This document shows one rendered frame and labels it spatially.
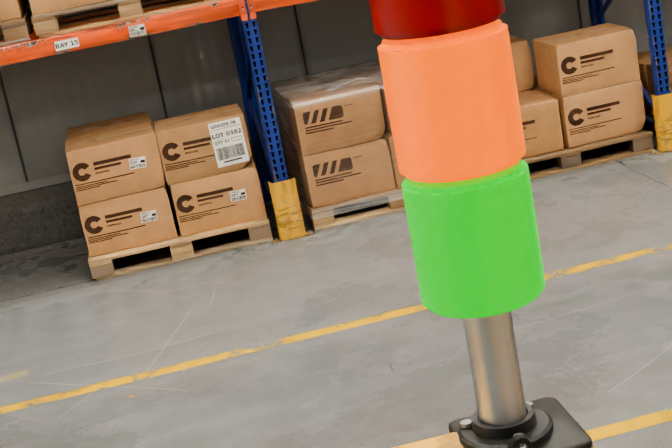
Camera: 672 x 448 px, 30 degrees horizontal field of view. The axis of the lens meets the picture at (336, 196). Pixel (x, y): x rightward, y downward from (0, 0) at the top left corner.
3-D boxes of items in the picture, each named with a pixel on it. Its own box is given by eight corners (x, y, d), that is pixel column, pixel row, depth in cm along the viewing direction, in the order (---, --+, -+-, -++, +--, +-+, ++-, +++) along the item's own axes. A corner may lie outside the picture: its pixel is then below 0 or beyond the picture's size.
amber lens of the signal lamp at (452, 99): (416, 193, 46) (392, 52, 45) (387, 165, 51) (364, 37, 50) (544, 164, 47) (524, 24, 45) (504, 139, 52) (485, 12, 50)
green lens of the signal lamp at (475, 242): (439, 330, 48) (417, 198, 46) (409, 291, 52) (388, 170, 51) (564, 300, 48) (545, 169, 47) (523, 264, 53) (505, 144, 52)
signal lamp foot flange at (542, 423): (473, 464, 50) (470, 445, 50) (448, 424, 54) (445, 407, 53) (566, 440, 50) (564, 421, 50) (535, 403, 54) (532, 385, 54)
